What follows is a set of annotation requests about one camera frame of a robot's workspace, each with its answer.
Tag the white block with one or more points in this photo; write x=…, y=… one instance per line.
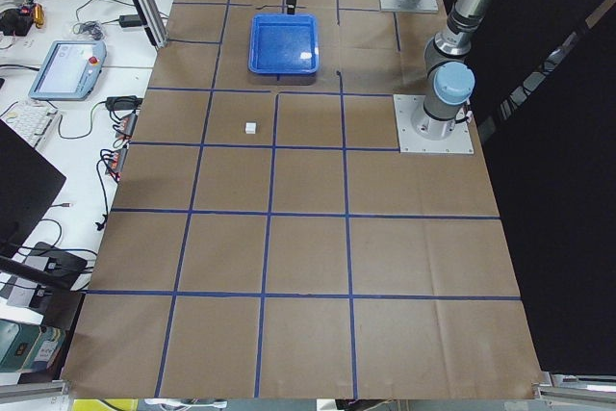
x=250, y=128

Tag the blue plastic tray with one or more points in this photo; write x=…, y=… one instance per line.
x=283, y=43

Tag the black power adapter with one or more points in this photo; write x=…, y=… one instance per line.
x=129, y=21

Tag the teach pendant tablet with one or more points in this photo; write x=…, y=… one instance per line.
x=70, y=70

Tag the brown paper table cover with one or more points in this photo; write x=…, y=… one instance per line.
x=311, y=259

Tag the white keyboard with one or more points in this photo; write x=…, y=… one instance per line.
x=32, y=120

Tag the black monitor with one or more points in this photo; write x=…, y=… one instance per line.
x=29, y=185

